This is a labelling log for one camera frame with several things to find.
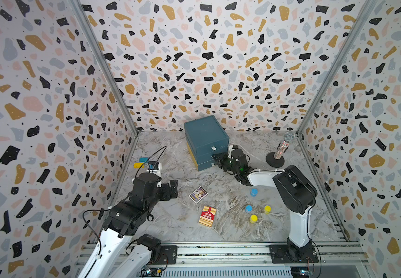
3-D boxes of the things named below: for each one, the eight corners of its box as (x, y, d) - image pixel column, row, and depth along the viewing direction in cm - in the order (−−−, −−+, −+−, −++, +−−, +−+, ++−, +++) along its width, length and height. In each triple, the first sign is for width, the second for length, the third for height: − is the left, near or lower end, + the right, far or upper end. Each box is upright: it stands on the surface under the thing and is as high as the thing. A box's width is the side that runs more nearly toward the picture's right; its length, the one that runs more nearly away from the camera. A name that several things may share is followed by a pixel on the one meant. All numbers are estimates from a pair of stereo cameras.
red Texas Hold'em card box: (197, 223, 85) (197, 222, 83) (203, 206, 90) (203, 204, 88) (211, 228, 83) (211, 226, 81) (216, 210, 89) (217, 208, 87)
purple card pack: (189, 196, 93) (189, 195, 92) (200, 186, 97) (200, 184, 96) (197, 204, 90) (197, 203, 89) (208, 194, 94) (208, 192, 93)
